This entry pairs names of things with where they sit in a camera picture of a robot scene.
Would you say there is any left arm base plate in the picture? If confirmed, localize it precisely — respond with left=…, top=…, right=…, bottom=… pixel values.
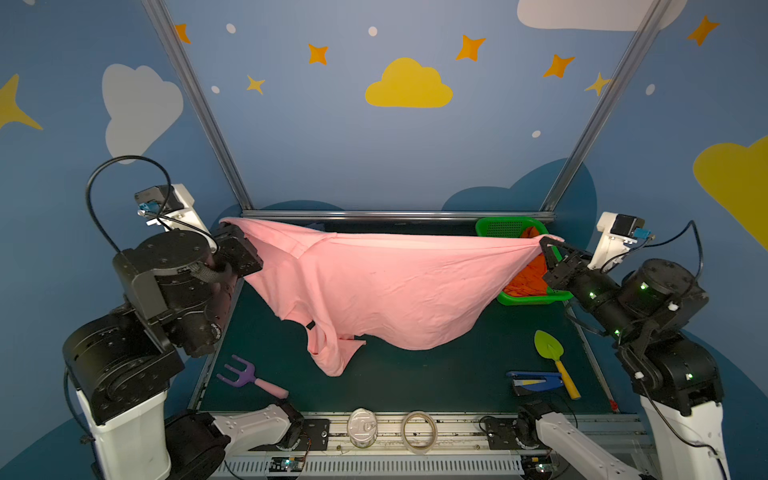
left=279, top=419, right=330, bottom=452

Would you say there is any clear tape roll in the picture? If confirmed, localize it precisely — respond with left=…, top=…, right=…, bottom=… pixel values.
left=400, top=411, right=439, bottom=455

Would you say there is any aluminium frame left post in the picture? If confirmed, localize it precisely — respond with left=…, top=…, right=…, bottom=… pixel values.
left=142, top=0, right=253, bottom=210

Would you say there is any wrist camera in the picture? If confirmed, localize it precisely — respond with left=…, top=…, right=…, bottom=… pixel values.
left=134, top=184, right=209, bottom=234
left=588, top=212, right=652, bottom=273

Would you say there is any green yellow toy shovel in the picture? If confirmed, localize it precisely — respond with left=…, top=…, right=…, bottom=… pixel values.
left=534, top=330, right=581, bottom=400

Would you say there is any aluminium frame back bar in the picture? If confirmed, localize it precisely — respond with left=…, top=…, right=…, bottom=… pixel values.
left=241, top=209, right=556, bottom=223

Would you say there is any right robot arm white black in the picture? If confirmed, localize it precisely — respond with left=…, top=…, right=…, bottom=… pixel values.
left=538, top=236, right=730, bottom=479

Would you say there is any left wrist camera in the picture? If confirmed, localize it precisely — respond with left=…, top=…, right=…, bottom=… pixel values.
left=134, top=184, right=209, bottom=234

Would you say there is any circuit board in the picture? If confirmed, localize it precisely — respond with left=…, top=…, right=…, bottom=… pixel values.
left=269, top=457, right=306, bottom=474
left=521, top=456, right=556, bottom=480

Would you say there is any aluminium frame right post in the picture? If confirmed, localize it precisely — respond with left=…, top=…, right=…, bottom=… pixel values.
left=539, top=0, right=672, bottom=214

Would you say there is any right circuit board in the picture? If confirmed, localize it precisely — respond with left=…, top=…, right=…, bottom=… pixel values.
left=521, top=456, right=556, bottom=480

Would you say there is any green plastic basket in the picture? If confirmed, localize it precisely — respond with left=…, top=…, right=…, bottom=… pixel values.
left=475, top=216, right=573, bottom=306

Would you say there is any orange t-shirt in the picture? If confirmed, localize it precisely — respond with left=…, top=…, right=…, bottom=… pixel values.
left=504, top=254, right=549, bottom=298

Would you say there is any purple pink toy rake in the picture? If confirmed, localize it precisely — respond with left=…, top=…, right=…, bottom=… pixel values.
left=216, top=354, right=290, bottom=400

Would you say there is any aluminium frame post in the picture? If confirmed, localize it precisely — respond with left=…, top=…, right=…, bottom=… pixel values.
left=539, top=0, right=672, bottom=214
left=142, top=0, right=253, bottom=210

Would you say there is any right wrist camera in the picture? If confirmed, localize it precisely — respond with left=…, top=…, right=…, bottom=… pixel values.
left=588, top=212, right=652, bottom=273

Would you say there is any blue stapler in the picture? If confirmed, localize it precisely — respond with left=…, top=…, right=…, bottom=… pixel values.
left=505, top=371, right=564, bottom=397

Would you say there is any pink t-shirt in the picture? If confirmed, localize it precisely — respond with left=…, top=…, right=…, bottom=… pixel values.
left=227, top=218, right=542, bottom=377

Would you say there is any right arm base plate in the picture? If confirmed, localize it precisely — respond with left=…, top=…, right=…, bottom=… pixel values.
left=479, top=416, right=541, bottom=450

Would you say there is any aluminium front rail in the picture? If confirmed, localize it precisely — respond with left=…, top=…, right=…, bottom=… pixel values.
left=213, top=412, right=580, bottom=479

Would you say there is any left circuit board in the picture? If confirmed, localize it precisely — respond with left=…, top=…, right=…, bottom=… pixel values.
left=269, top=457, right=306, bottom=474

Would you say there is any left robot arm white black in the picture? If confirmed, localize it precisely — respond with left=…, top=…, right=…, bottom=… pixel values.
left=62, top=223, right=304, bottom=479

